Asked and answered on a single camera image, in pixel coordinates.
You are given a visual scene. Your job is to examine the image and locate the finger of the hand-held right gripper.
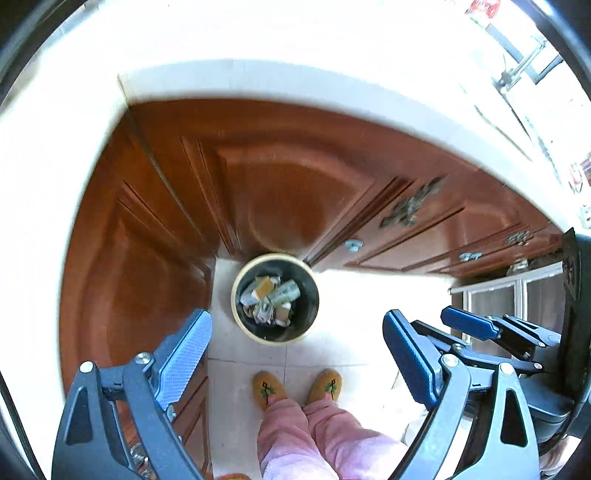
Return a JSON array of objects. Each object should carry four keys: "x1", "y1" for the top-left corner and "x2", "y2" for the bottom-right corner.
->
[
  {"x1": 410, "y1": 320, "x2": 544, "y2": 378},
  {"x1": 440, "y1": 306, "x2": 563, "y2": 361}
]

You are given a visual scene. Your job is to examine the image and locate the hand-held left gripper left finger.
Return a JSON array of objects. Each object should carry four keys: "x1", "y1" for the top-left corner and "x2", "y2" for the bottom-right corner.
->
[{"x1": 51, "y1": 308, "x2": 214, "y2": 480}]

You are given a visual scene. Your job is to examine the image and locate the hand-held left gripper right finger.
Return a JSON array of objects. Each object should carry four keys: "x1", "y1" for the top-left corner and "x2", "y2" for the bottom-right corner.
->
[{"x1": 382, "y1": 309, "x2": 542, "y2": 480}]

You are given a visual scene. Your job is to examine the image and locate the round black bin cream rim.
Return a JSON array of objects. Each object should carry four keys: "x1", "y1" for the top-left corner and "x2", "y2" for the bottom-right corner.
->
[{"x1": 231, "y1": 253, "x2": 320, "y2": 343}]

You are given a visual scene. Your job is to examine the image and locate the glass door cabinet appliance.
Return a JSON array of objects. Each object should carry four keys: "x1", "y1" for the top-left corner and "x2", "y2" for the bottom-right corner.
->
[{"x1": 450, "y1": 263, "x2": 566, "y2": 333}]

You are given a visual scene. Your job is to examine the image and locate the yellow slipper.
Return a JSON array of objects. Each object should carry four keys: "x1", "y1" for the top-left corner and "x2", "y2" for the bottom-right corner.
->
[
  {"x1": 307, "y1": 368, "x2": 343, "y2": 406},
  {"x1": 252, "y1": 370, "x2": 288, "y2": 412}
]

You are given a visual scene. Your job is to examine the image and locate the pink fleece pants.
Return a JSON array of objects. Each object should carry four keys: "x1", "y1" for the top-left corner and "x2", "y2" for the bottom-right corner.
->
[{"x1": 256, "y1": 399, "x2": 407, "y2": 480}]

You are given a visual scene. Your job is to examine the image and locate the steel faucet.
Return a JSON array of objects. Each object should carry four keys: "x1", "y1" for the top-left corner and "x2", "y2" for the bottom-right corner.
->
[{"x1": 493, "y1": 37, "x2": 564, "y2": 93}]

